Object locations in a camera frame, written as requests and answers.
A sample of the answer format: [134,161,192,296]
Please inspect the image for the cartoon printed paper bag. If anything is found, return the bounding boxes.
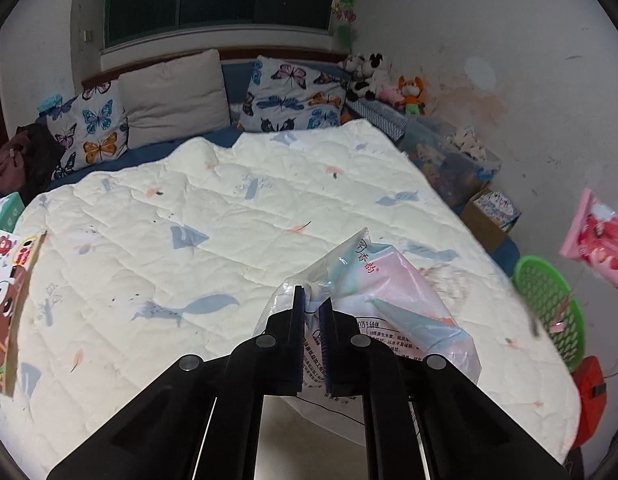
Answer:
[0,225,48,397]

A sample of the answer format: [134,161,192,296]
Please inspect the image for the cow plush toy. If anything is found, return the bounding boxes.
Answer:
[346,52,391,103]

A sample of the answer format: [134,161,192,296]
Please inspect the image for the white quilt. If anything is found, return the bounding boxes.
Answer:
[0,120,582,466]

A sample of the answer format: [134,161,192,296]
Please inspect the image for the flower decoration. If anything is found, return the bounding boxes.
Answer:
[331,0,358,44]

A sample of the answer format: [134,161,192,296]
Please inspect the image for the green plastic basket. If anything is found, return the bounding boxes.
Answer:
[512,255,586,373]

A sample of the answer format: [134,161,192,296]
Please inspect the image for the dark clothes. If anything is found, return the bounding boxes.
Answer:
[0,124,64,198]

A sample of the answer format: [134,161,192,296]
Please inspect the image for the blue patterned box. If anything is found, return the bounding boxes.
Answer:
[345,97,411,142]

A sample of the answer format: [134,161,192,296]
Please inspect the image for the clear plastic storage box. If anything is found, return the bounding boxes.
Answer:
[404,117,504,208]

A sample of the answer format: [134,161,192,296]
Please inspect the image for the orange fox plush toy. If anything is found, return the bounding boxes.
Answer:
[395,76,426,116]

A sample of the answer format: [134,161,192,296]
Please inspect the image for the butterfly print pillow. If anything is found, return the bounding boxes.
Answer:
[45,80,130,182]
[238,55,349,134]

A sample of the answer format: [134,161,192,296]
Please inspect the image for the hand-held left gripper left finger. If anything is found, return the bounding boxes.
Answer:
[46,285,306,480]

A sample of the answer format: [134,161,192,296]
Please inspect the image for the cardboard box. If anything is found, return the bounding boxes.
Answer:
[459,187,523,252]

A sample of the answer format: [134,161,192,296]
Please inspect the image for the wooden headboard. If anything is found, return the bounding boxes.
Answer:
[81,46,351,88]

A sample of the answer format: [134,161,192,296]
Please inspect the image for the stack of printed packets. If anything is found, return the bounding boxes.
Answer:
[476,191,521,222]

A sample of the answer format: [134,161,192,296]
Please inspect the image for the clear plastic packaging bag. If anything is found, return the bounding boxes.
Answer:
[254,227,482,441]

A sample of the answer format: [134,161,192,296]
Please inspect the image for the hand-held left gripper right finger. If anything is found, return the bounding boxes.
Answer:
[319,297,572,480]

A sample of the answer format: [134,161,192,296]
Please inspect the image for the red appliance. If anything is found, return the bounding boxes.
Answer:
[572,355,611,448]

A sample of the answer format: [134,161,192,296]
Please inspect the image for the beige pillow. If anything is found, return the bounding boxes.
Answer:
[118,49,232,136]

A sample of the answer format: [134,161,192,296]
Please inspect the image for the pink snack packet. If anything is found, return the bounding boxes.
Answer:
[559,187,618,296]

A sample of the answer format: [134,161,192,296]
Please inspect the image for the patterned cloth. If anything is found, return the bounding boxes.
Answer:
[441,127,490,162]

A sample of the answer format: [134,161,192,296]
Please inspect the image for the pink plush toy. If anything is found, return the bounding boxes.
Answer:
[376,82,403,107]

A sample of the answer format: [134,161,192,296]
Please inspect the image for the green tissue box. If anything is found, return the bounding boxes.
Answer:
[0,192,26,228]

